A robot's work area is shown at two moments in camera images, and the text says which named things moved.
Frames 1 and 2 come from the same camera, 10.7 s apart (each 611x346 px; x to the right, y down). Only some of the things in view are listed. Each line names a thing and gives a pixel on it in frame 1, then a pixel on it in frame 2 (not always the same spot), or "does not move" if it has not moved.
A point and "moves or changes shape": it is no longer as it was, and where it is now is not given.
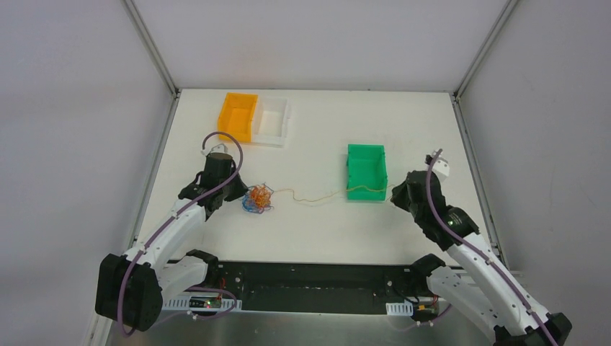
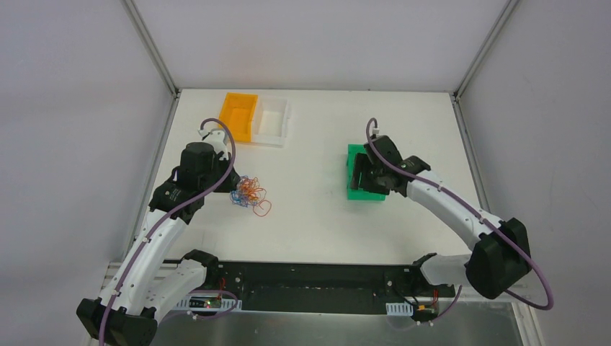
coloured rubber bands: (258, 198) moves or changes shape
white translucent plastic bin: (271, 122) does not move
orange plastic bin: (235, 117) does not move
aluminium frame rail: (153, 51) does not move
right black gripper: (403, 193) to (367, 173)
